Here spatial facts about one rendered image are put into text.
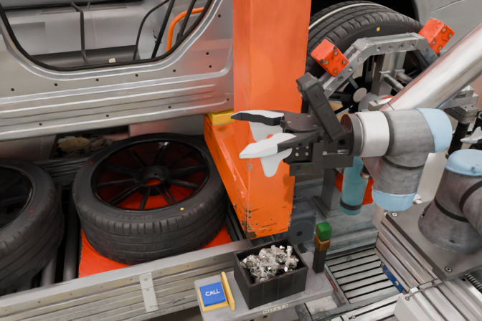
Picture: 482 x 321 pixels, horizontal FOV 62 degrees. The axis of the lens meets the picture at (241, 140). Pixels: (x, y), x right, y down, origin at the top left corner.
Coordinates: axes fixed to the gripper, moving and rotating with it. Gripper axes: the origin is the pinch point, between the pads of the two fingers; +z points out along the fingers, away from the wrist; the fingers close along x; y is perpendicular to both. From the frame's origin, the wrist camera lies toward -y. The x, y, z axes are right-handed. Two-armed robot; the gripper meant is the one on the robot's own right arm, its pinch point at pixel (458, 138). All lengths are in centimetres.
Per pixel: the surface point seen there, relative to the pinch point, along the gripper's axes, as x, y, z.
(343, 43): -30, 27, 31
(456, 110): -2.3, 10.0, 2.4
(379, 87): -22.3, 12.1, 18.7
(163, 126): -180, -83, 77
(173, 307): -16, -68, 101
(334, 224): -29, -60, 22
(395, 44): -21.1, 28.1, 16.7
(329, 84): -21.9, 16.6, 39.5
